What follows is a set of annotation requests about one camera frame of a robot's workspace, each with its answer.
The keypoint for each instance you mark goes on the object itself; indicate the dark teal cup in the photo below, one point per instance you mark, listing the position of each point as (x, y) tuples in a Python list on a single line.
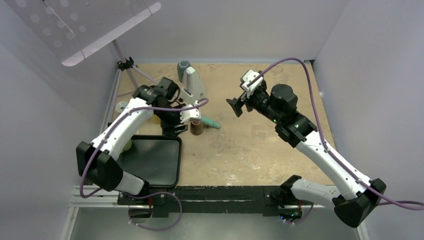
[(181, 67)]

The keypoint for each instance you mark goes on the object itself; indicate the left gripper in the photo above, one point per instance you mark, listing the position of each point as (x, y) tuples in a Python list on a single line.
[(168, 129)]

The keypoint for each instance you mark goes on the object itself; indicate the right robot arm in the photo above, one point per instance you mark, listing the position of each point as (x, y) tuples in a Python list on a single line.
[(352, 197)]

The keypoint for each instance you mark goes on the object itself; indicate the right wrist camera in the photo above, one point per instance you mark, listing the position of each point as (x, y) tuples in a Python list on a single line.
[(248, 82)]

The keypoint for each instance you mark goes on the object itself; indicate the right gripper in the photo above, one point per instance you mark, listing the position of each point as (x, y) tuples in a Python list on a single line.
[(237, 105)]

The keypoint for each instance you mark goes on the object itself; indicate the light grey mug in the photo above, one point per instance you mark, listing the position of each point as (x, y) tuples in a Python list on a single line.
[(121, 106)]

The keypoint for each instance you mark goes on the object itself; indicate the perforated light panel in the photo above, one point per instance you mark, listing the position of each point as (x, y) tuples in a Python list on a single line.
[(75, 29)]

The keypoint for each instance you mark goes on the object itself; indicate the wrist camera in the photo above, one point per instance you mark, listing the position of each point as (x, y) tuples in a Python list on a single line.
[(248, 82), (190, 113)]

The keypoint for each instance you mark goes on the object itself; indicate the aluminium frame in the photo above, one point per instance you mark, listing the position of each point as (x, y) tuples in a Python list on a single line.
[(105, 199)]

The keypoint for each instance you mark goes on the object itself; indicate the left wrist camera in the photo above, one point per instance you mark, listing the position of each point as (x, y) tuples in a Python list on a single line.
[(190, 113)]

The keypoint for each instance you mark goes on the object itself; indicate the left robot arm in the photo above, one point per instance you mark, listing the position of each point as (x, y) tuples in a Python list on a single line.
[(97, 159)]

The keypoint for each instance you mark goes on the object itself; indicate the black tray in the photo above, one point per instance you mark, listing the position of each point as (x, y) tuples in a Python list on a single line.
[(155, 158)]

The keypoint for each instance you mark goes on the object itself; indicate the tripod stand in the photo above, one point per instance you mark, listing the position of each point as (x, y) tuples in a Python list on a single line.
[(128, 76)]

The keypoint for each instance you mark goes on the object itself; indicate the yellow mug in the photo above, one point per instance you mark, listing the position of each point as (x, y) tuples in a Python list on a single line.
[(156, 120)]

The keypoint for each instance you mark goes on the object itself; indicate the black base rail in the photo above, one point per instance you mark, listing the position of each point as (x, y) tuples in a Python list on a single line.
[(267, 200)]

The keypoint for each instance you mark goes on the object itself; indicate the green mug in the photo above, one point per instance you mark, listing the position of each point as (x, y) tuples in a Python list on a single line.
[(127, 146)]

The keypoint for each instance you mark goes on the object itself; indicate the teal toy microphone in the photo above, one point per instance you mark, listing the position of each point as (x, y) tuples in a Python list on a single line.
[(206, 121)]

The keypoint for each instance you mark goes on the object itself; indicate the brown mug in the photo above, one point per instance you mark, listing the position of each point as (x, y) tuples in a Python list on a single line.
[(196, 127)]

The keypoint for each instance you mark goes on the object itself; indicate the white metronome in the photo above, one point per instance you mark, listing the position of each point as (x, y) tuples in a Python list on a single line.
[(193, 88)]

